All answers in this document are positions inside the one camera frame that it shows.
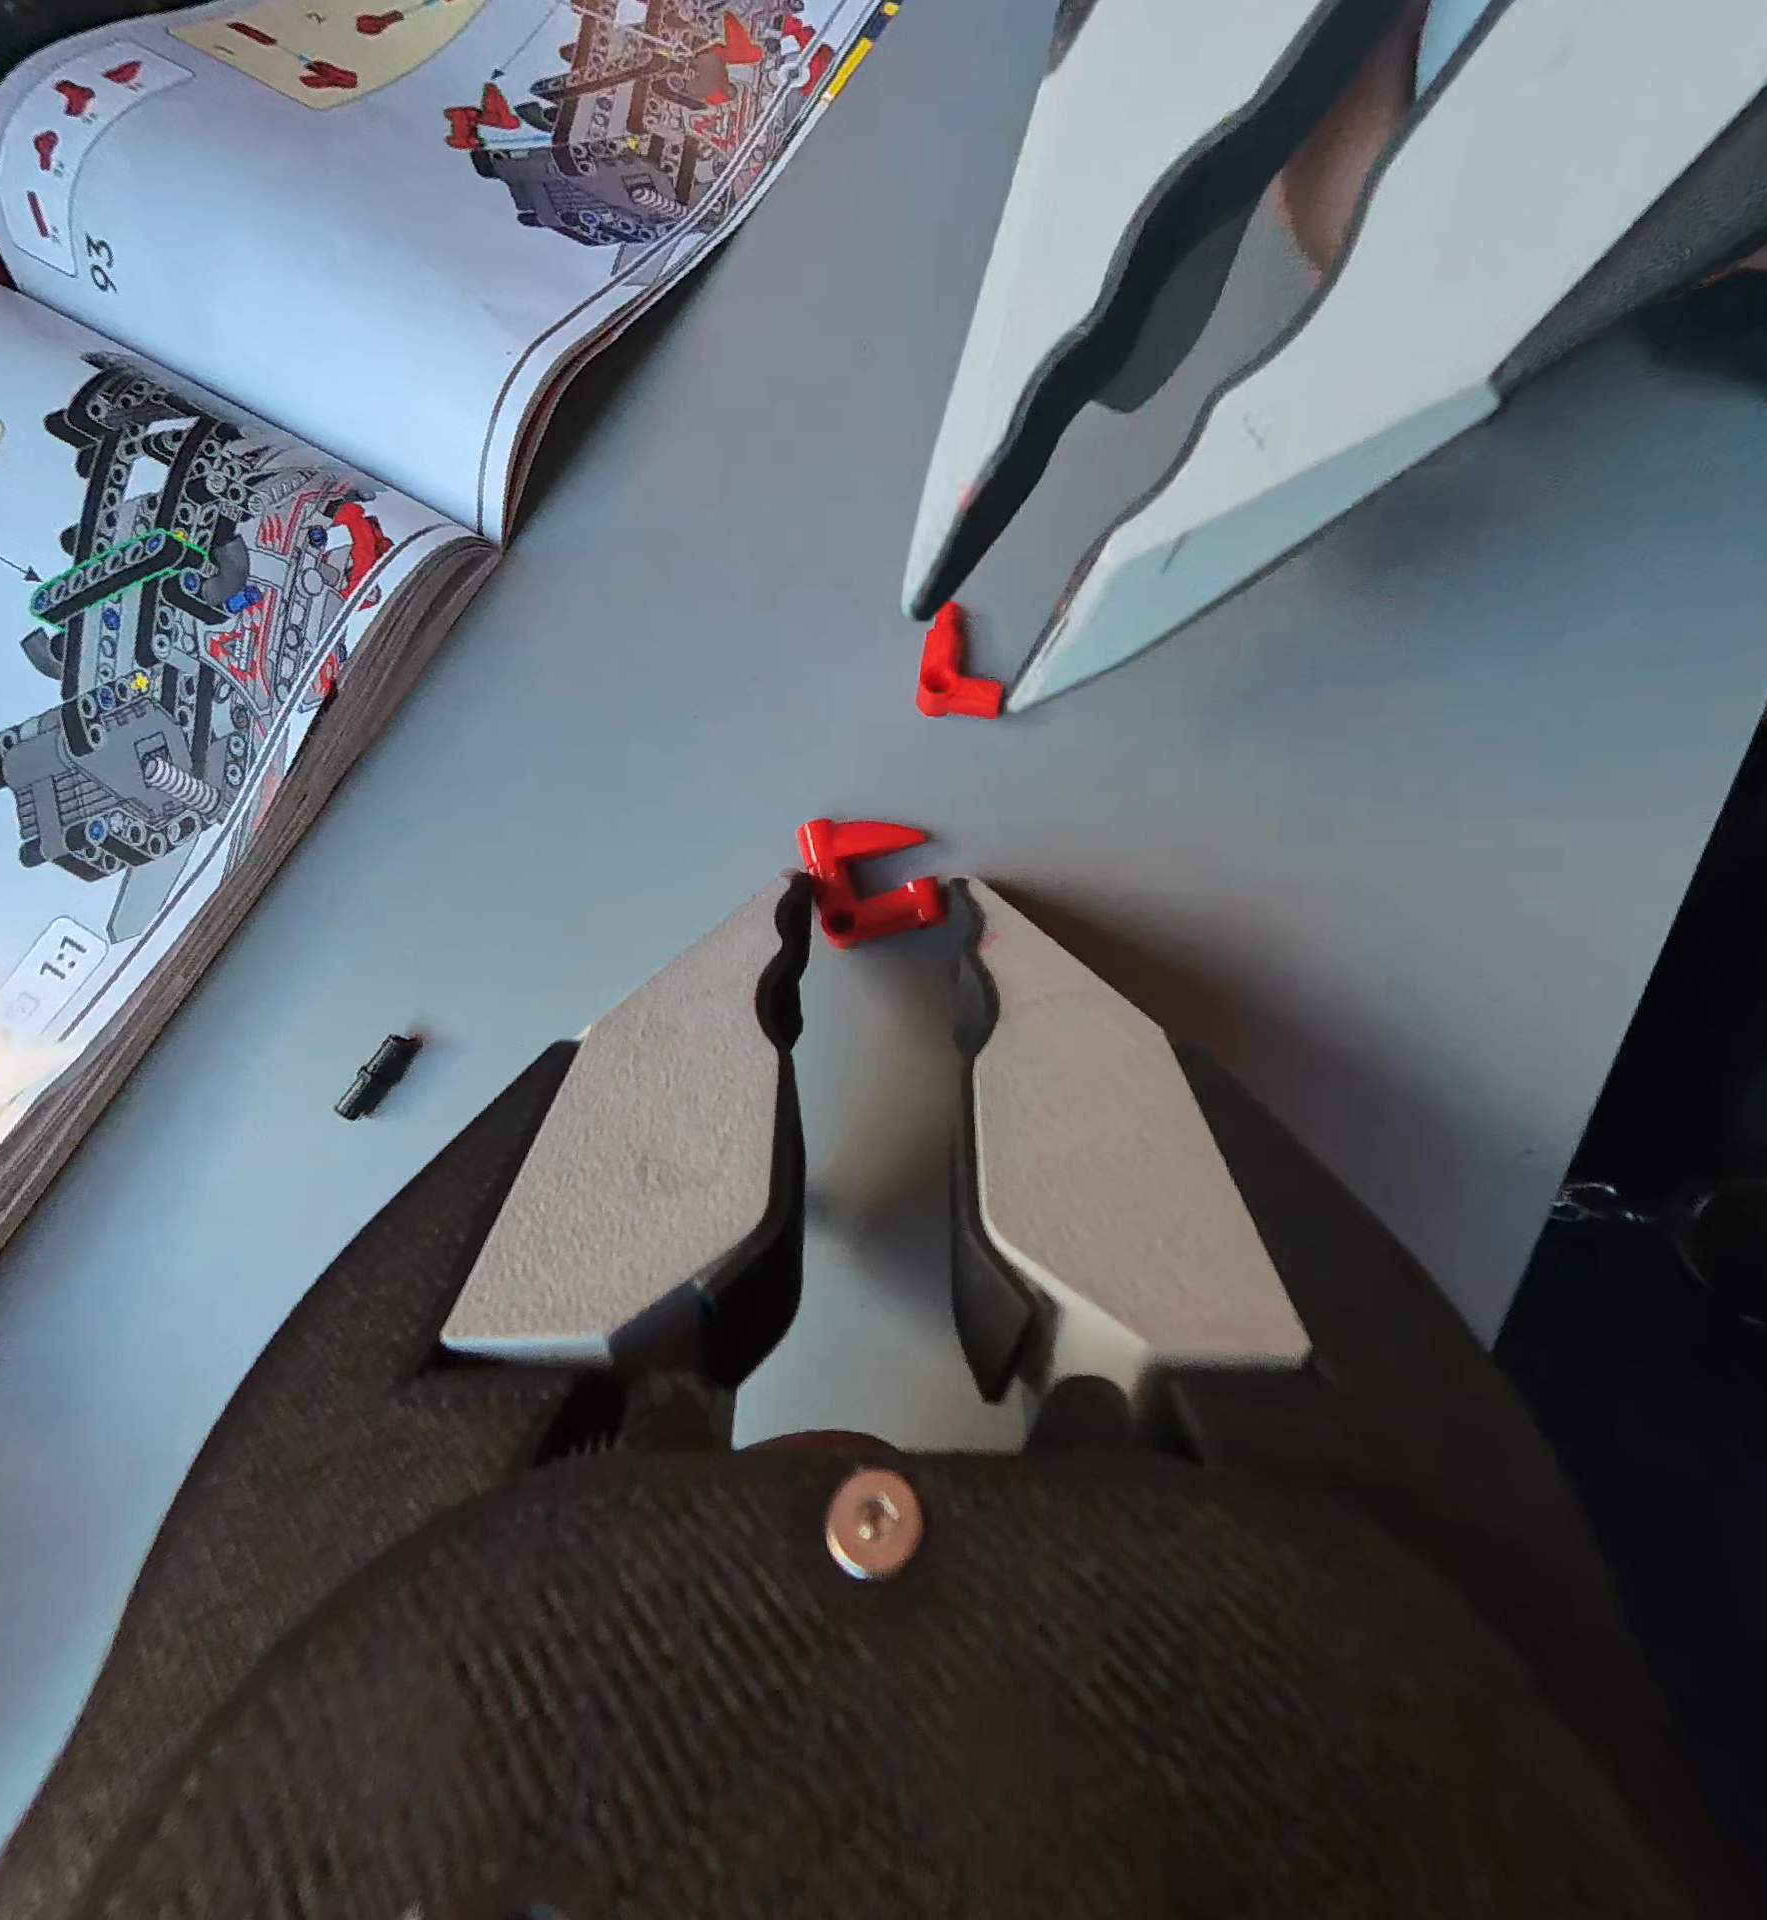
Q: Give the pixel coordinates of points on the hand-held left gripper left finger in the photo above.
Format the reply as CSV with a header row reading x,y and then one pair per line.
x,y
627,1185

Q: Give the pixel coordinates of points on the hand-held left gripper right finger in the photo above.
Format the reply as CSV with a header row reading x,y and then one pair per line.
x,y
1123,1185

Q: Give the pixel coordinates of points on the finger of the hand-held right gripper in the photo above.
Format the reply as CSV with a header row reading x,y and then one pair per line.
x,y
1093,180
1423,302

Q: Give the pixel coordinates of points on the red lego claw assembly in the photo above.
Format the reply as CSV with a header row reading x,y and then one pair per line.
x,y
822,849

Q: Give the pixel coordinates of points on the red lego short connector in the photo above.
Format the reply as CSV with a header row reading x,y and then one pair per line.
x,y
944,684

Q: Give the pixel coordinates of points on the black lego pin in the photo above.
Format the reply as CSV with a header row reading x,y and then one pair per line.
x,y
379,1076

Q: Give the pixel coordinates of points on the lego instruction booklet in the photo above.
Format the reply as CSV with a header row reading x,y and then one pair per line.
x,y
299,302

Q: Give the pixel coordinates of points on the person's right hand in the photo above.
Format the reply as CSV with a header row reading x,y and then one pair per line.
x,y
1348,167

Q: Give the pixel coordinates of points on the person's dark navy clothing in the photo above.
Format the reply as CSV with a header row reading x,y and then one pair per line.
x,y
1694,1575

